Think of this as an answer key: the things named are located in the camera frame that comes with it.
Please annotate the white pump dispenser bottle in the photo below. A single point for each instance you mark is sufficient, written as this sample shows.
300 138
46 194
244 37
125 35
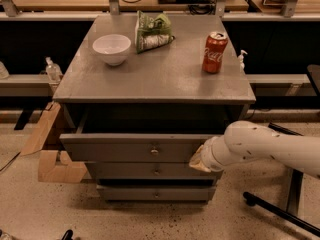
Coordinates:
241 57

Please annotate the yellow foam padded gripper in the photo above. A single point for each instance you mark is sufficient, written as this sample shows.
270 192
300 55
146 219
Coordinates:
209 154

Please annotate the grey middle drawer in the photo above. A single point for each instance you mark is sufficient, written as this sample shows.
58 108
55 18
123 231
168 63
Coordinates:
104 170

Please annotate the red cola can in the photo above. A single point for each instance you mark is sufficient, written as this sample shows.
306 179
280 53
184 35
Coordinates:
216 43

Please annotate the white ceramic bowl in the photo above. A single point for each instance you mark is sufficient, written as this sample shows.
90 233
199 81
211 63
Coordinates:
113 49

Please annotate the grey drawer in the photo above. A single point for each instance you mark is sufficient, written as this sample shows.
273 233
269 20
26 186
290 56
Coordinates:
129 147
104 170
120 193

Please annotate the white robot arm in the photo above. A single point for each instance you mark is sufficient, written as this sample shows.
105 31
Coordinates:
244 141

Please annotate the grey drawer cabinet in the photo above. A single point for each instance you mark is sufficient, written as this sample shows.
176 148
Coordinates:
162 91

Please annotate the brown cardboard box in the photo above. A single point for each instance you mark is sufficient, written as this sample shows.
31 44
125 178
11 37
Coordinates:
54 163

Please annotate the grey top drawer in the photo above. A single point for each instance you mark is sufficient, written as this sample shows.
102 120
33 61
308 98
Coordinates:
129 147

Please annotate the green chip bag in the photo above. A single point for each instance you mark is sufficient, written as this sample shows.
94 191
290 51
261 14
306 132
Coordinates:
152 32

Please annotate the grey bottom drawer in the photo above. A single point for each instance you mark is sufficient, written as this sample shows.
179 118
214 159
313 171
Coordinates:
120 193

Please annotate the clear sanitizer bottle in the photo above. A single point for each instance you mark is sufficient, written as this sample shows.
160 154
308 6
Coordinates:
53 71

